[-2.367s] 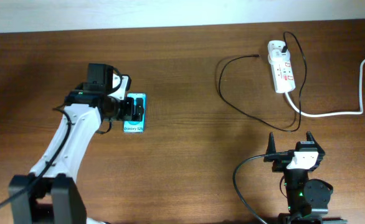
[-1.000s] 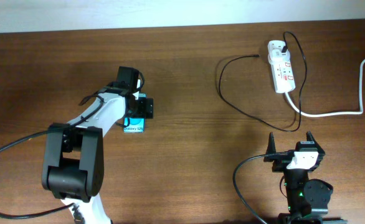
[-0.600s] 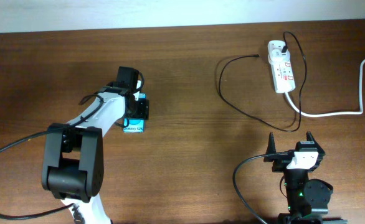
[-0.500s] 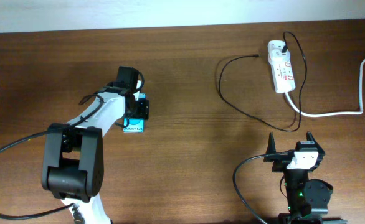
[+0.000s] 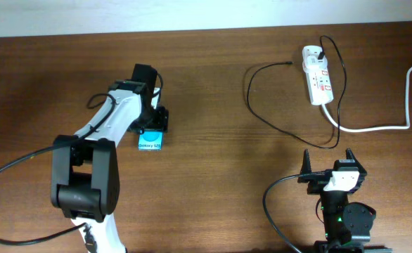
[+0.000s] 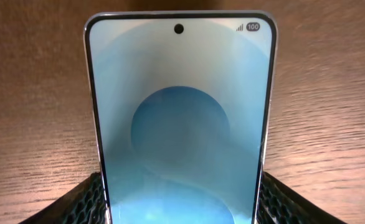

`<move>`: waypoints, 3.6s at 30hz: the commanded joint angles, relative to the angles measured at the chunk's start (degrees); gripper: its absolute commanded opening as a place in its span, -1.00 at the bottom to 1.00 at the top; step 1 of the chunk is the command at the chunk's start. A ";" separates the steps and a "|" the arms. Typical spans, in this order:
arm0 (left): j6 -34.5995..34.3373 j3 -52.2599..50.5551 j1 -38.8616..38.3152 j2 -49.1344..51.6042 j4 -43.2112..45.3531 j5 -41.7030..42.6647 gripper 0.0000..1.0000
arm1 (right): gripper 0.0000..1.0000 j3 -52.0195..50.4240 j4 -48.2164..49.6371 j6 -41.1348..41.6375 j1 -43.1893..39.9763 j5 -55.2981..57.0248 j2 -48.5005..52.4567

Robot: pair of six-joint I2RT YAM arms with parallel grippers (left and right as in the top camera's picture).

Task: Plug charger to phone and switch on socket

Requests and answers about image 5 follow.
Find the white USB charger adapter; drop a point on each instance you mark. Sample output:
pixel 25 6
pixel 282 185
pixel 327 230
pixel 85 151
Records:
pixel 311 62

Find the white power strip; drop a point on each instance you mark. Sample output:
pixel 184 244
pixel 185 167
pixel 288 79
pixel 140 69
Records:
pixel 319 87

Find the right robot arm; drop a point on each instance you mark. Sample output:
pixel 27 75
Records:
pixel 347 224

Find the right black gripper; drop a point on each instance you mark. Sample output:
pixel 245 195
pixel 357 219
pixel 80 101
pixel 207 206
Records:
pixel 317 185

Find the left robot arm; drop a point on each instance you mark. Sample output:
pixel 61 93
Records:
pixel 85 181

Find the blue Galaxy S25 smartphone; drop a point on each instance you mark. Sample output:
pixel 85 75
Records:
pixel 150 141

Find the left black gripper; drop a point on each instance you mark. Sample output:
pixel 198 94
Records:
pixel 162 122

